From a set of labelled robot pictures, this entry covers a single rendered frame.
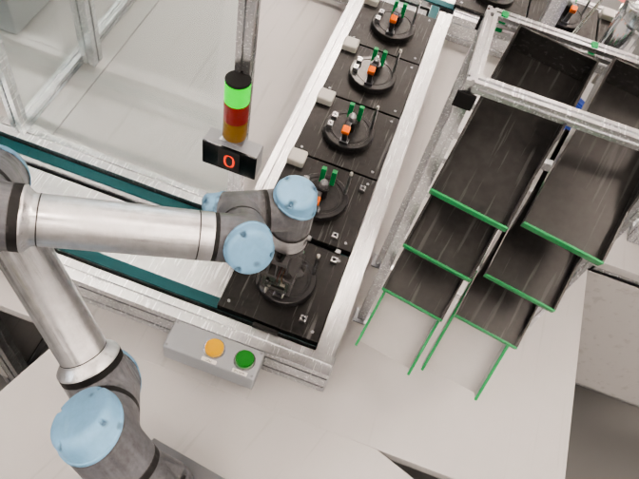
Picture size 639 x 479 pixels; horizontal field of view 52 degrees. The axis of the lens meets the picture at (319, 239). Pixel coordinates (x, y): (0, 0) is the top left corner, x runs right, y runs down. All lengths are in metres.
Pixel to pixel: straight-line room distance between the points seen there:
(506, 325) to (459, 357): 0.18
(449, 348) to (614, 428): 1.46
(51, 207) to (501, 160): 0.67
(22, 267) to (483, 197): 0.73
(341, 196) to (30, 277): 0.82
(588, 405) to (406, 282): 1.62
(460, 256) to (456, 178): 0.18
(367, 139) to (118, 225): 0.98
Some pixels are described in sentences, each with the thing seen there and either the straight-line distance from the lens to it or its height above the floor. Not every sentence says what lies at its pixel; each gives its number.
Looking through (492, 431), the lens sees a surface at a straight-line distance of 1.62.
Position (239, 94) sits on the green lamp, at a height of 1.40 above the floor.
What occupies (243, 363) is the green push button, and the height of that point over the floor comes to 0.97.
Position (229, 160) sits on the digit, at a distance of 1.40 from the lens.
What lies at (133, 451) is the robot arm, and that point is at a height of 1.20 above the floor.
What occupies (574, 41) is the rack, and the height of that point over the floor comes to 1.66.
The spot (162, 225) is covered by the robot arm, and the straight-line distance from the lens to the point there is 0.95.
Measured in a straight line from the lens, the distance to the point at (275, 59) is 2.15.
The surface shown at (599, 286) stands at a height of 0.75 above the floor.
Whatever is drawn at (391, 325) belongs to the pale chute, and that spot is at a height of 1.04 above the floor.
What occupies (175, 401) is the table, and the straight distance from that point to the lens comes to 1.51.
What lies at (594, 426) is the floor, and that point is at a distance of 2.80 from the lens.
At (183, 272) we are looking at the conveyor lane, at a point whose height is 0.92.
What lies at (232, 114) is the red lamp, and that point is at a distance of 1.30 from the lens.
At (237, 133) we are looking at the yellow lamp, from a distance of 1.34.
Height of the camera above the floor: 2.29
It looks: 56 degrees down
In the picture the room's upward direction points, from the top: 16 degrees clockwise
